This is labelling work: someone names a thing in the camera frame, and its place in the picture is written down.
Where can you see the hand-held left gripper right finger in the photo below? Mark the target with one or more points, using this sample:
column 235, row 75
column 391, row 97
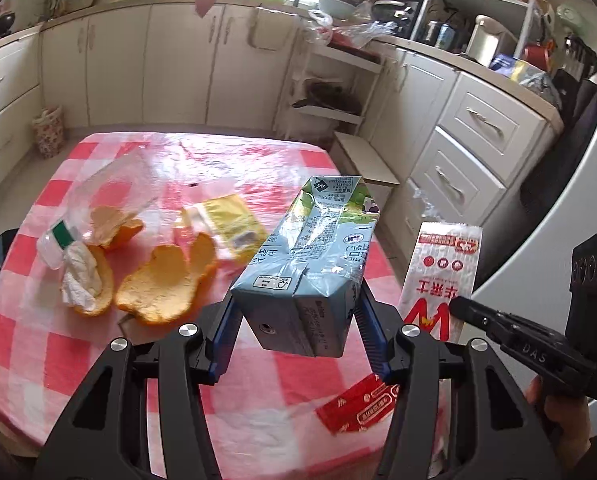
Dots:
column 374, row 345

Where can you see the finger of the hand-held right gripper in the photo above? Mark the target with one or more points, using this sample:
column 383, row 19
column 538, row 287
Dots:
column 478, row 314

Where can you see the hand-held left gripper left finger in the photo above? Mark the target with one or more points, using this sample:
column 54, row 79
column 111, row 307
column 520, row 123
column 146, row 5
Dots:
column 222, row 340

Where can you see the white and red sachet wrapper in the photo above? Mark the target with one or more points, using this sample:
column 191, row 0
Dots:
column 438, row 270

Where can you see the large orange peel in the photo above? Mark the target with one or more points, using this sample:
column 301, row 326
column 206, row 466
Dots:
column 163, row 290

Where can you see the light blue milk carton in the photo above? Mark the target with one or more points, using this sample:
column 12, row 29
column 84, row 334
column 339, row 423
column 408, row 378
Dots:
column 308, row 260

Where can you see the yellow packet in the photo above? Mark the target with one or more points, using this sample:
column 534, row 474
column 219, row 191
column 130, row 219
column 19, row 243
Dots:
column 228, row 220

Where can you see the curled orange peel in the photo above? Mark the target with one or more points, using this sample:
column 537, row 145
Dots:
column 106, row 280

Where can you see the small orange peel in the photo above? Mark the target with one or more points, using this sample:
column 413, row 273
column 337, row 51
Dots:
column 123, row 232

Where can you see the white tissue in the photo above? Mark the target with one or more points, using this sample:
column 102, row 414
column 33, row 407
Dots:
column 81, row 276

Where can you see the clear plastic bag green label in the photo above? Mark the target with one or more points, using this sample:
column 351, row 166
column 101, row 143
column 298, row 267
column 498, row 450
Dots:
column 113, row 180

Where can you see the person's right hand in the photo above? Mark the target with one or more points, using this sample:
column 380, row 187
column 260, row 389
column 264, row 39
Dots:
column 566, row 425

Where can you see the red white checked tablecloth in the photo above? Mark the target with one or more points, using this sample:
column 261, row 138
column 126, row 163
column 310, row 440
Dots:
column 38, row 340

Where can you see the white step stool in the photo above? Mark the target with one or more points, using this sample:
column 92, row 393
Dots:
column 366, row 160

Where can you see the white drawer cabinet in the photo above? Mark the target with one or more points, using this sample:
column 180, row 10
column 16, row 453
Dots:
column 478, row 125

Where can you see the silver foil bag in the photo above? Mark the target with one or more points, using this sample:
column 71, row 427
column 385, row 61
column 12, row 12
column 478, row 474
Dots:
column 538, row 85

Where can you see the black frying pan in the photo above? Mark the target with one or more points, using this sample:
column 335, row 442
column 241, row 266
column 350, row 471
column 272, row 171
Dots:
column 331, row 97

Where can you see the floral waste basket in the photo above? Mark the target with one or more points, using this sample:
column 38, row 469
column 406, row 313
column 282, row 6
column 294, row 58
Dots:
column 48, row 132

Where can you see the white thermos pot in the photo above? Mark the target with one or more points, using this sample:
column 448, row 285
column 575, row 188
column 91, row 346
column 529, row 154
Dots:
column 488, row 40

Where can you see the white kitchen base cabinets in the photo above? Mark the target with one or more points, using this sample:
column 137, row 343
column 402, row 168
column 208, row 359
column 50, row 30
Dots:
column 178, row 60

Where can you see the white shelf rack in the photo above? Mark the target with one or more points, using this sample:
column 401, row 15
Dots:
column 338, row 62

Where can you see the crumpled clear plastic bag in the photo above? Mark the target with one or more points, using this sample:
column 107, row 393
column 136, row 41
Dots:
column 363, row 32

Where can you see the white red plastic bag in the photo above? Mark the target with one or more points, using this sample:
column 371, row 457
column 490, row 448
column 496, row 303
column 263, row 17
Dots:
column 320, row 22

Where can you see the pink rag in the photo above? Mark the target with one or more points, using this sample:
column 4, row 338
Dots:
column 202, row 5

